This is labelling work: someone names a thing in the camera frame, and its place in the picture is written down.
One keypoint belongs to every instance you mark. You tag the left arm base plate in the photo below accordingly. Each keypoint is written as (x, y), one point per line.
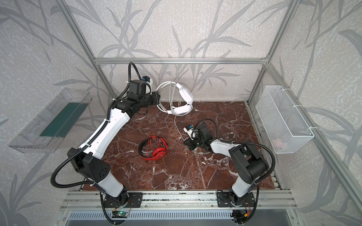
(131, 200)

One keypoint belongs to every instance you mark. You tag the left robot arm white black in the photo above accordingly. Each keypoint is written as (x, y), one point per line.
(87, 158)

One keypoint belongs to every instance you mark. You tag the white wire mesh basket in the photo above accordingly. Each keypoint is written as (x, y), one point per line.
(282, 119)

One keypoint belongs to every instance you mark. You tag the red black headphones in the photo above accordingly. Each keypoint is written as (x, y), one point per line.
(152, 148)

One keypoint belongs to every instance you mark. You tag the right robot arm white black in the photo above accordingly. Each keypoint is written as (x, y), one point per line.
(254, 162)

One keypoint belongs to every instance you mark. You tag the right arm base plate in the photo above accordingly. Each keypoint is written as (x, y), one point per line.
(230, 199)

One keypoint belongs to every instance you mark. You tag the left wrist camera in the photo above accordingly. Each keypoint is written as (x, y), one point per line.
(148, 80)

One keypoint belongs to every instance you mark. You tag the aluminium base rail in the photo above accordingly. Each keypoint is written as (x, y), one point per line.
(179, 200)

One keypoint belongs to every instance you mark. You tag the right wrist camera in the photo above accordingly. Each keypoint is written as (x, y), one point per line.
(189, 129)

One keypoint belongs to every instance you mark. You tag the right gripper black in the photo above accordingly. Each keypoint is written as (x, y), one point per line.
(191, 143)

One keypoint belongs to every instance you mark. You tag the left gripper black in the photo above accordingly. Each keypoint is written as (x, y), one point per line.
(154, 99)

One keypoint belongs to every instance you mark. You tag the pink object in basket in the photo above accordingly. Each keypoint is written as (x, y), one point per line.
(278, 144)

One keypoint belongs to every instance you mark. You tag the white headphones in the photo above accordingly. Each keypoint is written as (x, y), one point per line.
(185, 96)

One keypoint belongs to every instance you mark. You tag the clear plastic wall tray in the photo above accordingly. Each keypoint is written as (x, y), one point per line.
(49, 128)

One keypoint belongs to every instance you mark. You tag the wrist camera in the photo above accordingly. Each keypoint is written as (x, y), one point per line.
(148, 80)
(189, 129)

